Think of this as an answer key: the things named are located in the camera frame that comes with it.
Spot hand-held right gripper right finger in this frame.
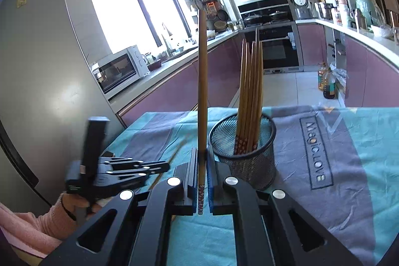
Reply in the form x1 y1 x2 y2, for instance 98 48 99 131
206 148 364 266

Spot long bamboo chopstick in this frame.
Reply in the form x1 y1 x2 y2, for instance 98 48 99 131
197 10 207 215

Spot person's left hand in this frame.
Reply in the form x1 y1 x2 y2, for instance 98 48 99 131
66 194 103 221

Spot black mesh utensil holder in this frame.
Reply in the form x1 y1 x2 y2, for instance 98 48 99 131
208 113 277 191

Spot steel thermos bottle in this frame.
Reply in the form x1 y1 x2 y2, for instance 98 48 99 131
354 9 368 30

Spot steel kitchen faucet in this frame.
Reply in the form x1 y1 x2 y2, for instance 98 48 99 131
161 22 173 56

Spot teal and grey tablecloth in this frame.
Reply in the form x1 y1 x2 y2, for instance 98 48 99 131
106 104 399 266

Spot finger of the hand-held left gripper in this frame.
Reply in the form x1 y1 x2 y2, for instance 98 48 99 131
99 157 170 171
94 170 163 190

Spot dark cooking oil bottle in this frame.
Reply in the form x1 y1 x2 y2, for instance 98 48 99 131
322 67 336 99

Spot silver rice cooker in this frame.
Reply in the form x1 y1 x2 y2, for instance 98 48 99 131
291 0 313 20

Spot black range hood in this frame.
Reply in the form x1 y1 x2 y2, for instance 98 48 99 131
237 0 292 15

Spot steel stock pot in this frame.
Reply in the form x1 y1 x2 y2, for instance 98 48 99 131
315 2 335 19

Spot grey refrigerator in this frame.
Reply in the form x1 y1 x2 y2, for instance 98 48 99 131
0 0 128 207

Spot yellow cooking oil bottle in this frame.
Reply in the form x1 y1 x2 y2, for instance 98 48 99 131
317 63 329 90

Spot person's left forearm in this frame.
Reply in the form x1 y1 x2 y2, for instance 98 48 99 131
0 195 77 257

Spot kitchen window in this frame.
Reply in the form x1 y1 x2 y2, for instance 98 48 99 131
84 0 194 58

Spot white kitchen countertop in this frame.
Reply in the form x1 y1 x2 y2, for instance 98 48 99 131
296 17 399 56
107 28 240 112

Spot purple base cabinets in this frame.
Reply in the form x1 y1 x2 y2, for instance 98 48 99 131
117 31 247 126
298 23 399 107

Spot white plastic bag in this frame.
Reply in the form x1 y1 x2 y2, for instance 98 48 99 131
330 65 346 92

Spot mint green appliance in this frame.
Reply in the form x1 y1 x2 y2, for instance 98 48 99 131
355 0 385 33

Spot white bowl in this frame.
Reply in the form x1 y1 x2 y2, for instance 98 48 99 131
371 24 394 37

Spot white microwave oven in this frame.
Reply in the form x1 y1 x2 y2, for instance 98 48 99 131
90 45 151 95

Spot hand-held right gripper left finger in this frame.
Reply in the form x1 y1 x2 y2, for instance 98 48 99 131
40 148 200 266

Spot bunch of bamboo chopsticks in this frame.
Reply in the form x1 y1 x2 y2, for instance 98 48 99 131
234 27 265 156

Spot black built-in oven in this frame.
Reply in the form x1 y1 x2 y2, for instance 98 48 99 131
243 22 301 70

